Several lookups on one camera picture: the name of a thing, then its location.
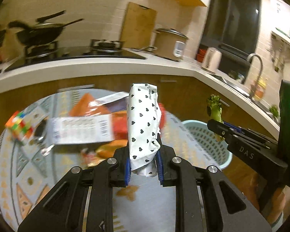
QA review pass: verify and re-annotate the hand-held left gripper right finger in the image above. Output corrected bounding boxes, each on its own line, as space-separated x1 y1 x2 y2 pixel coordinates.
156 138 272 232

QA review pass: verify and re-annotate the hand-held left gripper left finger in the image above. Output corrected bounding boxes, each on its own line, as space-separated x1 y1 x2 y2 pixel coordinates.
17 147 131 232

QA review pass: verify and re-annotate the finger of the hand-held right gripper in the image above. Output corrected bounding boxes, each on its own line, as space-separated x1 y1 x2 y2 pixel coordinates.
223 123 278 150
207 119 235 143

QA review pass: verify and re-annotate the green broccoli stem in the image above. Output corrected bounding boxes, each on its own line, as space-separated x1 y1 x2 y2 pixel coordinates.
206 95 226 142

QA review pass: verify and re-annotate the light blue plastic basket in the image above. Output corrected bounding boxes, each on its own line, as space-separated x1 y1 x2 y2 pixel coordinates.
182 120 232 170

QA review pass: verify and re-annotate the white heart-print packet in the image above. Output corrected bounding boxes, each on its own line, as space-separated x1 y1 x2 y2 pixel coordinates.
127 83 163 178

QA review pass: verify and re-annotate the white milk carton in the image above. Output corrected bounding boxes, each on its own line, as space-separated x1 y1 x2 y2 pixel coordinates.
49 114 116 145

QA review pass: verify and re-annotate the small crumpled snack wrapper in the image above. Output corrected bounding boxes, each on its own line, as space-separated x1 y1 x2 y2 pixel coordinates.
81 150 99 167

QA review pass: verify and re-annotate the steel sink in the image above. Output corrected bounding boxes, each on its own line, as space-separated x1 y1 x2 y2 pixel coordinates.
213 74 257 102

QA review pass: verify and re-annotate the red snack packet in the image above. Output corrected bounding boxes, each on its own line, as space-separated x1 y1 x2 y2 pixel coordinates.
111 103 166 141

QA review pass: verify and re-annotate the wooden base cabinet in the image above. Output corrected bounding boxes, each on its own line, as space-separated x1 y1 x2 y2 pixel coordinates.
0 75 281 182

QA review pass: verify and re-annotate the orange dish soap bottle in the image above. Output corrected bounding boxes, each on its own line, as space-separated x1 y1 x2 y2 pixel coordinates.
254 77 267 101

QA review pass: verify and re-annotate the chrome faucet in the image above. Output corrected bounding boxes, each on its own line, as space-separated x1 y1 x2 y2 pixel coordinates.
246 53 264 97

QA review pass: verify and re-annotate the cream electric kettle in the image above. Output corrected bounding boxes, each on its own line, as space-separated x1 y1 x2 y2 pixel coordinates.
201 47 222 74

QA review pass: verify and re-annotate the white and purple paper box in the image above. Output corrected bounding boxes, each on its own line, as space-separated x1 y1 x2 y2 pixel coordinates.
97 91 130 113

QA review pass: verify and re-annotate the red container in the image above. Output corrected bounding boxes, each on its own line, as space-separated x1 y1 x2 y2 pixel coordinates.
196 49 207 62

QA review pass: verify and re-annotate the orange snack bag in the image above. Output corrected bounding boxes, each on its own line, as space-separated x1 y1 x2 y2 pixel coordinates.
70 93 112 116

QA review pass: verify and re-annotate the metal spoon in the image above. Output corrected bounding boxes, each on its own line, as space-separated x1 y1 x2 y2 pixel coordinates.
30 120 55 156

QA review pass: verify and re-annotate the beige rice cooker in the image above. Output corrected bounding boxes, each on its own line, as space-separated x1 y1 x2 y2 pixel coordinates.
153 28 189 62

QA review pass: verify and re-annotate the patterned grey tablecloth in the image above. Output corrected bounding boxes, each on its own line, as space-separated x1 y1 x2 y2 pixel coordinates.
0 88 232 232

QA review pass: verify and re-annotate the dark window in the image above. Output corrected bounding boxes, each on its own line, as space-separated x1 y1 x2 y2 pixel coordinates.
199 0 261 75

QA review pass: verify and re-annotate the colourful puzzle cube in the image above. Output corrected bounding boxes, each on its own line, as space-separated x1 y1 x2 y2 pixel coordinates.
5 111 37 145

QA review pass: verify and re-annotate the black glass cooktop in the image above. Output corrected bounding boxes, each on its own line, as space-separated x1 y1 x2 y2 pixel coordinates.
3 46 148 73

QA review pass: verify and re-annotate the black burner grate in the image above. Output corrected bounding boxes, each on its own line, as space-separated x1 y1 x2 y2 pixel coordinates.
90 39 125 52
24 41 60 57

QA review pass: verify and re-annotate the wooden cutting board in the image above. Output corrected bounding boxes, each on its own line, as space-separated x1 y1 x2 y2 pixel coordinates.
121 2 157 51

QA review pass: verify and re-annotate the black wok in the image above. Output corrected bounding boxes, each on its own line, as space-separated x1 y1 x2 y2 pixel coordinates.
8 20 64 47

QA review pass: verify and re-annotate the wok lid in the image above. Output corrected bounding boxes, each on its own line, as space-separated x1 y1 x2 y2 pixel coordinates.
36 10 66 27

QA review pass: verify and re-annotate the rice cooker cable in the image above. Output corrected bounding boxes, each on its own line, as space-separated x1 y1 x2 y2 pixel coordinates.
126 46 157 53

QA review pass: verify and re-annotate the white wall notice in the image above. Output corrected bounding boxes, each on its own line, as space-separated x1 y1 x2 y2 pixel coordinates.
269 0 290 41

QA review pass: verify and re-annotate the wooden spatula handle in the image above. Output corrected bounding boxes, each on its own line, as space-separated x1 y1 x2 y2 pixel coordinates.
63 18 84 27

